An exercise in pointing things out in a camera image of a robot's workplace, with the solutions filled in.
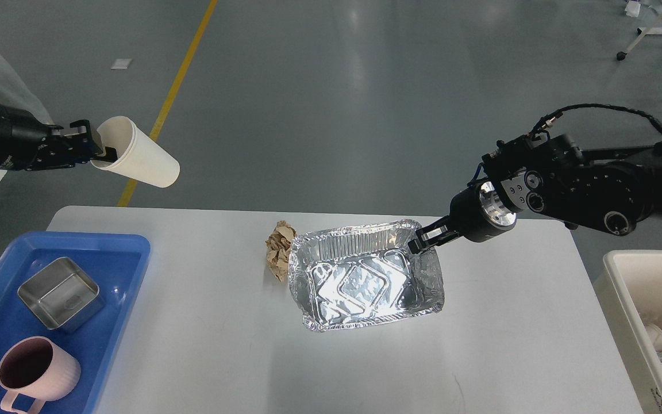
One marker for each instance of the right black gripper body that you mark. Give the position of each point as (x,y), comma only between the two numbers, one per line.
(478,214)

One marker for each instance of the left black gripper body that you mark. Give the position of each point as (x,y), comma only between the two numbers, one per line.
(22,136)

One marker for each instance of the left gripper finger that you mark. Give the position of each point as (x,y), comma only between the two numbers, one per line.
(78,134)
(55,159)

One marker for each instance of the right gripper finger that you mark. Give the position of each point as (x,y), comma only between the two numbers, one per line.
(419,244)
(436,231)

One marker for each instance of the white paper cup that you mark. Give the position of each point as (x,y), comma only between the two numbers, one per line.
(137,156)

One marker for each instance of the aluminium foil tray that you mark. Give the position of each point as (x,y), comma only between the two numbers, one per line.
(363,275)

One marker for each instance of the square stainless steel container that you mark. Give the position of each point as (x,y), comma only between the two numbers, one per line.
(62,296)

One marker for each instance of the brown paper ball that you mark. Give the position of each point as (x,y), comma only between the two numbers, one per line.
(278,250)

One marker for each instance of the pink ribbed mug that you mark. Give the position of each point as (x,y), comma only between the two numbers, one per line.
(36,371)

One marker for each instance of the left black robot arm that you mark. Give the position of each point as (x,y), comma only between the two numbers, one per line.
(28,145)

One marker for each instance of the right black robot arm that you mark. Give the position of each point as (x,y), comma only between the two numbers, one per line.
(609,190)

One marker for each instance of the white plastic bin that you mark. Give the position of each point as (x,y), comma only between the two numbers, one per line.
(629,292)

